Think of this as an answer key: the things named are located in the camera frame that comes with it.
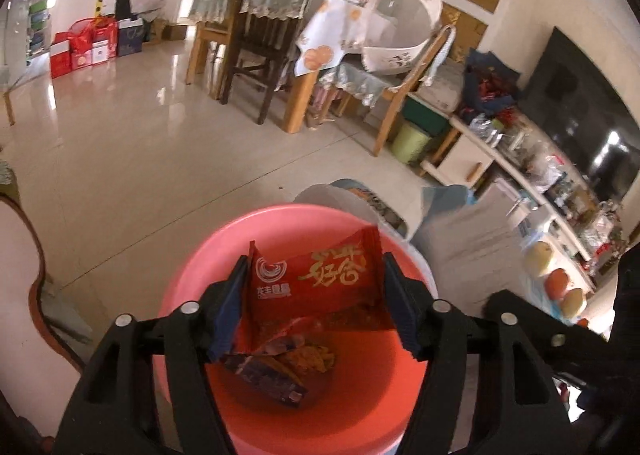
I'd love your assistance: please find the white television cabinet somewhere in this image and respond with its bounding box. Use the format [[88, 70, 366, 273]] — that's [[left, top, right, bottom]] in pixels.
[[420, 115, 621, 296]]

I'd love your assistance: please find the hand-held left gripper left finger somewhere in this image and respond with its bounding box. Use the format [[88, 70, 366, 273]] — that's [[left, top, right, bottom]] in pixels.
[[52, 255, 250, 455]]

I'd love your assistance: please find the small red gift box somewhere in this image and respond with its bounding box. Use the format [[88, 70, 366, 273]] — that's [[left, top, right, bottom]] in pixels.
[[50, 32, 73, 79]]

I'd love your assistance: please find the red snack wrapper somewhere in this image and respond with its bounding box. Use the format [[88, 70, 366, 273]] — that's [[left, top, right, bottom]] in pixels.
[[235, 226, 396, 353]]

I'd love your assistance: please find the curved wooden armrest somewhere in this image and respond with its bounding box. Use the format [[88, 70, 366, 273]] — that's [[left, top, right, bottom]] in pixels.
[[0, 192, 93, 376]]

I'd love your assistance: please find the storage drawer tower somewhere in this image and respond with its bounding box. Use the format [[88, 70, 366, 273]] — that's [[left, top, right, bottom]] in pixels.
[[25, 0, 56, 66]]

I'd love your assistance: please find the red peach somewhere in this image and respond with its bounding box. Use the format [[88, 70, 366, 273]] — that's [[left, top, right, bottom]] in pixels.
[[544, 269, 571, 301]]

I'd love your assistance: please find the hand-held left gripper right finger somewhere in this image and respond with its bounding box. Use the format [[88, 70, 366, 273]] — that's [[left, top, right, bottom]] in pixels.
[[382, 252, 573, 455]]

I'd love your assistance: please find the dark brown snack wrapper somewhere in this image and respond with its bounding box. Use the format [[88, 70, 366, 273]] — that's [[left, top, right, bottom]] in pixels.
[[220, 352, 308, 408]]

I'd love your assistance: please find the dark paper bag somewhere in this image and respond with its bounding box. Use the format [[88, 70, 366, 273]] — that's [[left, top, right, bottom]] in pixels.
[[116, 17, 146, 56]]

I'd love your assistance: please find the green box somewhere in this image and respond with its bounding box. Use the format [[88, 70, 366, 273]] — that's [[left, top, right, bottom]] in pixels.
[[402, 97, 451, 136]]

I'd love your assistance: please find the large red gift box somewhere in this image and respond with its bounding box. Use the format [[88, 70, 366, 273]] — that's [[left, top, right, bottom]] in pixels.
[[67, 19, 118, 70]]

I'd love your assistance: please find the pink plastic basin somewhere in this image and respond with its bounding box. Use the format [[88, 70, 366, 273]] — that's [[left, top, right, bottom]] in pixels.
[[152, 204, 438, 455]]

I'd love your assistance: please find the orange print dining tablecloth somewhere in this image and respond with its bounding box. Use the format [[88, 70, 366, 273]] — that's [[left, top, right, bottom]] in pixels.
[[294, 0, 401, 78]]

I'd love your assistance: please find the blue grey cloth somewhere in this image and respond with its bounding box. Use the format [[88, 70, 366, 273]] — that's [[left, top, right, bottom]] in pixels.
[[412, 183, 473, 246]]

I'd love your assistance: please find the wooden dining table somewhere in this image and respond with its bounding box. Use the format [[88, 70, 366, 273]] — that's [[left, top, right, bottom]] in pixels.
[[285, 0, 401, 133]]

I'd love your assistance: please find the light wooden chair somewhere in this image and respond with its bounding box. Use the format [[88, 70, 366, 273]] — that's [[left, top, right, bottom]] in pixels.
[[320, 25, 458, 158]]

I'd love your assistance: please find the yellow pear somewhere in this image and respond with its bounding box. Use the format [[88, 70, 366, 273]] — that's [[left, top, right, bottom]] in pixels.
[[561, 287, 588, 320], [522, 241, 556, 277]]

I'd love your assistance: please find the yellow snack wrapper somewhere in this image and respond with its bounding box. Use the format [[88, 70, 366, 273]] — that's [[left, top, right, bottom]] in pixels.
[[260, 330, 337, 376]]

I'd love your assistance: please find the white bag lined bin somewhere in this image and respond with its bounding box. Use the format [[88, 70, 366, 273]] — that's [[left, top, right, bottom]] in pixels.
[[292, 178, 416, 241]]

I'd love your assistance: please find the dark wrapped bouquet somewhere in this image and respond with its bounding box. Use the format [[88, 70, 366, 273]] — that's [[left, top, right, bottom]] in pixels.
[[460, 50, 521, 120]]

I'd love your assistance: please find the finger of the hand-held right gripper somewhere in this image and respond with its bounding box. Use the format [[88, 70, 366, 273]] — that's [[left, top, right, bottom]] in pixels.
[[485, 290, 617, 372]]

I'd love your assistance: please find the green trash bin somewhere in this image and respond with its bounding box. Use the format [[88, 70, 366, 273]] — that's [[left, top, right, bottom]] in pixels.
[[391, 121, 433, 166]]

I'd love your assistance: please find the black television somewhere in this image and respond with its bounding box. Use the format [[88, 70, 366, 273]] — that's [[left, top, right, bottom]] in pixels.
[[517, 26, 640, 203]]

